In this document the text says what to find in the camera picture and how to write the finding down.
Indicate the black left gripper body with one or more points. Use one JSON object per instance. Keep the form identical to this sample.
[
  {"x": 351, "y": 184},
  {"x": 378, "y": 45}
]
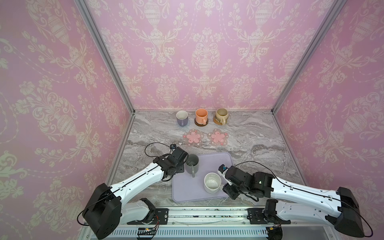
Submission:
[{"x": 180, "y": 167}]

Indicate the grey green mug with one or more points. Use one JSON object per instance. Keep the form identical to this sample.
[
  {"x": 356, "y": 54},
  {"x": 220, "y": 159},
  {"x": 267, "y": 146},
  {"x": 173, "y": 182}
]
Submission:
[{"x": 192, "y": 165}]

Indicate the white cream mug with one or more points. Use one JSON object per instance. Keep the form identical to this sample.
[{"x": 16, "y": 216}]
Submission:
[{"x": 212, "y": 183}]

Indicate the blue woven round coaster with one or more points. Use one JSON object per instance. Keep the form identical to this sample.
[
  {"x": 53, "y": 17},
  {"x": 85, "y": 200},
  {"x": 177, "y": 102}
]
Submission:
[{"x": 183, "y": 127}]

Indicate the pink flower silicone coaster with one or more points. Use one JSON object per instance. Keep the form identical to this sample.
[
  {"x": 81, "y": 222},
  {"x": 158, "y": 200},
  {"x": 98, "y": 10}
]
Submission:
[{"x": 218, "y": 138}]

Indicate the orange mug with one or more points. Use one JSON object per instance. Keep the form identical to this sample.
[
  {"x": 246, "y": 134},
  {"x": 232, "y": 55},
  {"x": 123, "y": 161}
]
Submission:
[{"x": 201, "y": 118}]

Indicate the woven rattan round coaster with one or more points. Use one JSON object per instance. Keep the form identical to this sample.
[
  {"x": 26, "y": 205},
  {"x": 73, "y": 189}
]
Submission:
[{"x": 218, "y": 122}]

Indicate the yellow beige mug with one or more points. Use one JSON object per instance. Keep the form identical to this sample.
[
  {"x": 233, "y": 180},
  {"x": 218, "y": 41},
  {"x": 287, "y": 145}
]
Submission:
[{"x": 222, "y": 115}]

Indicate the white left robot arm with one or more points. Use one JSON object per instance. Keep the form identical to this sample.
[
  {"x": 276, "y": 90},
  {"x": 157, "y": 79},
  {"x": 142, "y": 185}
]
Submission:
[{"x": 109, "y": 205}]

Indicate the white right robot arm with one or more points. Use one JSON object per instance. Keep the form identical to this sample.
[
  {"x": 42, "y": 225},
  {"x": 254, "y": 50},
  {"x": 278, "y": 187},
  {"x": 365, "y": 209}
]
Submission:
[{"x": 288, "y": 202}]

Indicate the lilac plastic tray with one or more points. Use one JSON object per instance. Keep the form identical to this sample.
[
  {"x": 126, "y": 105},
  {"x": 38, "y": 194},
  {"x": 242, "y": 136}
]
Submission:
[{"x": 185, "y": 188}]

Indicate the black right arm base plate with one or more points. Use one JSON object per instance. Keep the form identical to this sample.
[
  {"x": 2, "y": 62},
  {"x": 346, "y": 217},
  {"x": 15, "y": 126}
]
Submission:
[{"x": 258, "y": 216}]

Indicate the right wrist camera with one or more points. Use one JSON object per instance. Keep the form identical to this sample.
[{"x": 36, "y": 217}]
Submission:
[{"x": 235, "y": 176}]

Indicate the aluminium front frame rail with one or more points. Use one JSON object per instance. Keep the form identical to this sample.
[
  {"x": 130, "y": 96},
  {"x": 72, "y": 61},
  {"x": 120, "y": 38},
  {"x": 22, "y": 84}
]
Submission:
[{"x": 210, "y": 214}]

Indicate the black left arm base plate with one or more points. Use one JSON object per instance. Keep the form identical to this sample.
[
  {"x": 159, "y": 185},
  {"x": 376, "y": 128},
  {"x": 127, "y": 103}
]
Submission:
[{"x": 159, "y": 216}]

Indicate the white perforated cable duct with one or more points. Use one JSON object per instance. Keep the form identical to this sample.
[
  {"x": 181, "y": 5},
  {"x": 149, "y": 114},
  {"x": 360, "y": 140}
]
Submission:
[{"x": 169, "y": 232}]

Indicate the aluminium corner frame post left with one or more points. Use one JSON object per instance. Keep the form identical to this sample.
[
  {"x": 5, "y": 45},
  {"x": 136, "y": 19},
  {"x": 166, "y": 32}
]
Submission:
[{"x": 101, "y": 46}]

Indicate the aluminium corner frame post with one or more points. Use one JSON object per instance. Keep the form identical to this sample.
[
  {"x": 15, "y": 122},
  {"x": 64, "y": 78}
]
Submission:
[
  {"x": 101, "y": 46},
  {"x": 319, "y": 35}
]

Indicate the aluminium corner frame post right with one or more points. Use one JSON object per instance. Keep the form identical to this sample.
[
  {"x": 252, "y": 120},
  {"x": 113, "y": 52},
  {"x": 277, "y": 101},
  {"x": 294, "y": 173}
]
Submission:
[{"x": 319, "y": 35}]

